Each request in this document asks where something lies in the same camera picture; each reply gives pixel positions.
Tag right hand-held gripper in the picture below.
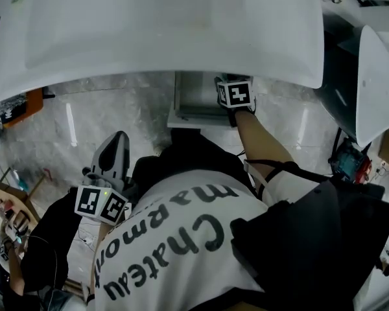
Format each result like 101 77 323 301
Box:
214 75 257 115

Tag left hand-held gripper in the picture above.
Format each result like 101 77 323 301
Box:
74 130 136 225

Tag white drawer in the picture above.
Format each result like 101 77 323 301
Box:
167 71 247 130

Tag person's right forearm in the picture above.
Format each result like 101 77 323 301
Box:
235 110 296 174

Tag person's black trousers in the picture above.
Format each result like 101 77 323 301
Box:
131 128 257 200

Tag white sink vanity cabinet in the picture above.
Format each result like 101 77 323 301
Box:
0 0 325 103

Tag orange sofa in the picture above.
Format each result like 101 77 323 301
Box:
1 87 45 129

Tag light wooden table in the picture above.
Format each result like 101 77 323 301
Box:
0 167 41 239

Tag person's white printed t-shirt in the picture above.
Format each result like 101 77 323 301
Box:
92 168 270 311

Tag grey patterned cushion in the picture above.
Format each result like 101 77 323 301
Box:
0 94 29 124

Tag green and red vacuum cleaner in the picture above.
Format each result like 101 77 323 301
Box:
329 137 373 183

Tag white and green bathtub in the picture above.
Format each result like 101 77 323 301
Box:
314 11 389 148

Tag black backpack box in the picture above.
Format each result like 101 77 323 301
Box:
230 179 389 311

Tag black shoulder strap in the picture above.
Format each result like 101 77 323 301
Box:
244 159 331 200

